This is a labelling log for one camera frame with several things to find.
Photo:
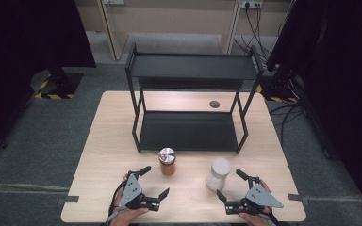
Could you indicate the black metal two-tier rack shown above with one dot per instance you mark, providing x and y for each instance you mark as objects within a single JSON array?
[{"x": 188, "y": 130}]

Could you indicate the stand base with hazard tape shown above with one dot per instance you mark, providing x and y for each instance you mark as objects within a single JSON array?
[{"x": 56, "y": 84}]

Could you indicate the round grey table grommet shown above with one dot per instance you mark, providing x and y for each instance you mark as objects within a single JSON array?
[{"x": 214, "y": 104}]

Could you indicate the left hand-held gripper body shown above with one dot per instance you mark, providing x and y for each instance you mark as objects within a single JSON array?
[{"x": 132, "y": 190}]

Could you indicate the beige cabinet leg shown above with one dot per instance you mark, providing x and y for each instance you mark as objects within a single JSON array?
[
  {"x": 231, "y": 28},
  {"x": 111, "y": 31}
]

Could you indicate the black stand with hazard tape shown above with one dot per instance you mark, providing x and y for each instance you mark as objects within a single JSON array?
[{"x": 284, "y": 78}]

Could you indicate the grey tape strip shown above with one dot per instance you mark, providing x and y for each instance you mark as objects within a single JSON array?
[
  {"x": 297, "y": 198},
  {"x": 68, "y": 199}
]

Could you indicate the white wall power socket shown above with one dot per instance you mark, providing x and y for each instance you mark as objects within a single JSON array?
[{"x": 252, "y": 3}]

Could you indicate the person's right hand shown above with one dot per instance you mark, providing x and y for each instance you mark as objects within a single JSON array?
[{"x": 257, "y": 220}]

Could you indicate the black curtain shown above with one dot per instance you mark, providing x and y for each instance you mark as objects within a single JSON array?
[
  {"x": 345, "y": 78},
  {"x": 19, "y": 47}
]

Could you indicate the white jar with white lid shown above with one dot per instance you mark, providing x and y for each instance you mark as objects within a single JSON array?
[{"x": 218, "y": 175}]

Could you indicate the person's left hand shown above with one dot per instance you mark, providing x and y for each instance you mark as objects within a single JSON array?
[{"x": 124, "y": 216}]

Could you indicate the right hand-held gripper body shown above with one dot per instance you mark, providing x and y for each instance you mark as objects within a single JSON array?
[{"x": 259, "y": 197}]

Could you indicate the orange spice jar silver lid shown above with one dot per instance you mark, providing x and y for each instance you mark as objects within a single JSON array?
[{"x": 167, "y": 163}]

